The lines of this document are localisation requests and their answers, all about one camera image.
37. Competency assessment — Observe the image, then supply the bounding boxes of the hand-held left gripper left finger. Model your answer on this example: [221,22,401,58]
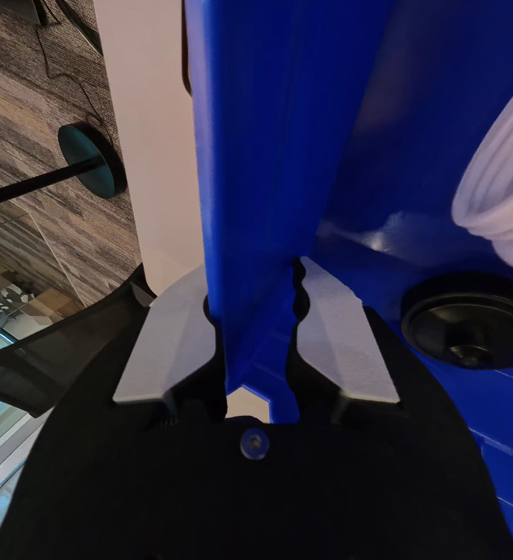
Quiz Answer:
[112,265,227,421]

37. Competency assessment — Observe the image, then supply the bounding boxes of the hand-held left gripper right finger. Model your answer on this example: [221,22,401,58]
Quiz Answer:
[284,257,402,424]

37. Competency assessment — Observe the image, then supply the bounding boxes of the black bottle lid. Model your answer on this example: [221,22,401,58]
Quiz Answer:
[400,272,513,371]

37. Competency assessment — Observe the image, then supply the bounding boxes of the blue plastic bin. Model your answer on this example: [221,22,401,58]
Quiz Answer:
[183,0,513,560]

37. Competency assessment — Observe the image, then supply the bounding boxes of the white bottle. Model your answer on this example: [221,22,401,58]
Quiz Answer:
[451,65,513,274]

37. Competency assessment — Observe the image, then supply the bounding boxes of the black mesh chair back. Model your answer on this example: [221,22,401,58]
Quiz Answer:
[0,262,157,420]

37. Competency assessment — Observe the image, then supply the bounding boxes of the black round base pole stand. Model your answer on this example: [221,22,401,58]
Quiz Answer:
[0,122,128,211]

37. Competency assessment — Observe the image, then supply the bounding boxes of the black floor cable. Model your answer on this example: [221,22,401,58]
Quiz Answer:
[31,0,110,134]

